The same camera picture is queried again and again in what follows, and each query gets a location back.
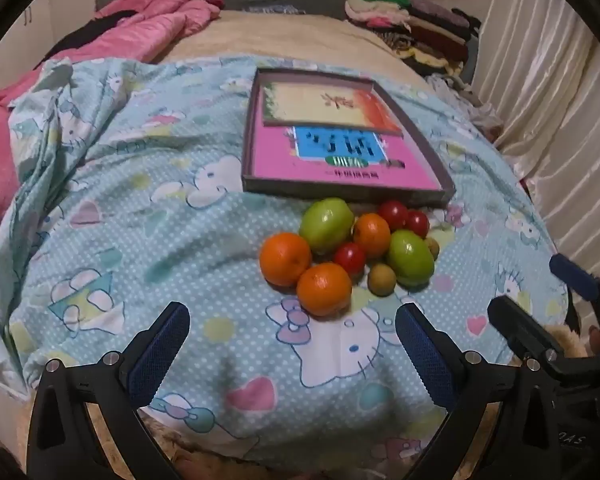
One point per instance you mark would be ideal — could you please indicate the red cherry tomato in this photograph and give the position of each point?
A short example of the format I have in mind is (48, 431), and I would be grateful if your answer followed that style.
(350, 258)
(417, 223)
(393, 214)

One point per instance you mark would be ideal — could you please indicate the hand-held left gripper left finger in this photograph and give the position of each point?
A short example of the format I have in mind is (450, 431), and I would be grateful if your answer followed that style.
(160, 355)

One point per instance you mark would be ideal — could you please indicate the light blue printed blanket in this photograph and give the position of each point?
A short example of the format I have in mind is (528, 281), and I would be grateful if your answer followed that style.
(155, 240)

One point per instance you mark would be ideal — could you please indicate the brown kiwi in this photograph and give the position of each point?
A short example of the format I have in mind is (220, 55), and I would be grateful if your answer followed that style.
(432, 247)

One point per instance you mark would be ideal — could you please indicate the shallow cardboard box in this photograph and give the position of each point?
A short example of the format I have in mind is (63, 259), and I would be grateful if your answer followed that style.
(260, 180)

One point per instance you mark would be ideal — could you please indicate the large orange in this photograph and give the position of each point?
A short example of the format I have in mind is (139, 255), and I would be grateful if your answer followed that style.
(324, 289)
(285, 259)

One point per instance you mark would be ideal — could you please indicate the pink quilt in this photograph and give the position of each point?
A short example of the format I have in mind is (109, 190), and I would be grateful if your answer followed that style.
(145, 25)

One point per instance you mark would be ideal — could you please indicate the pink workbook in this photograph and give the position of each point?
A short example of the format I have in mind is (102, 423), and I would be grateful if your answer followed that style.
(415, 180)

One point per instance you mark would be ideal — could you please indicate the beige bed sheet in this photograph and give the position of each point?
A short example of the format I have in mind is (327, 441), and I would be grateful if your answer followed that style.
(290, 40)

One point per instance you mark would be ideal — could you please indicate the stack of folded clothes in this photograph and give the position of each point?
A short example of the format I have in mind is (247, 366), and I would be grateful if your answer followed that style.
(420, 25)

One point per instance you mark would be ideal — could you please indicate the cream curtain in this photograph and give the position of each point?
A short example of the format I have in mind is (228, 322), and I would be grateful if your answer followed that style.
(545, 85)

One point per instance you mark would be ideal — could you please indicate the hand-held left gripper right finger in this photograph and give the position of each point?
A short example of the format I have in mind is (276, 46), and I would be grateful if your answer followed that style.
(425, 355)

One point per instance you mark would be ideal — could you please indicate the dark blue patterned cloth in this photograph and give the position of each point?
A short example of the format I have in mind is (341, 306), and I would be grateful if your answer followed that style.
(270, 9)

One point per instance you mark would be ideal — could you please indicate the black garment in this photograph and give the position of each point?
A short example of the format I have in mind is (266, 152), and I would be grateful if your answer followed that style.
(95, 25)

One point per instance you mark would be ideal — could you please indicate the brown longan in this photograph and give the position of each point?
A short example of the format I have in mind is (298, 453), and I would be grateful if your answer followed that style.
(381, 277)

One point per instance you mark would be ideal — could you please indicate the green jujube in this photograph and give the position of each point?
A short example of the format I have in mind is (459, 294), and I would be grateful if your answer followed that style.
(327, 225)
(410, 258)

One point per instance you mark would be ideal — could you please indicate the orange and yellow notebook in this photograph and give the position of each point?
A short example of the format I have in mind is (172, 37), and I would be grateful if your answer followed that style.
(310, 105)

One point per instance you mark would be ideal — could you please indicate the small orange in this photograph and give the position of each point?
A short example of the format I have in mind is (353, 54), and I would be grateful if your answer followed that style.
(371, 235)

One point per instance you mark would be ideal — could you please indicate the white wardrobe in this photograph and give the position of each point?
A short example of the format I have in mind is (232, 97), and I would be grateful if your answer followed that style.
(40, 35)

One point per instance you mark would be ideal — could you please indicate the white crumpled cloth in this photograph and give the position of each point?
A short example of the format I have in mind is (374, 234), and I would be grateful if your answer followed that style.
(460, 95)

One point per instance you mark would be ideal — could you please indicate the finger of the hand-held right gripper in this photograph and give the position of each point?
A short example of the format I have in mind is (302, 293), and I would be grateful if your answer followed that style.
(572, 272)
(520, 330)

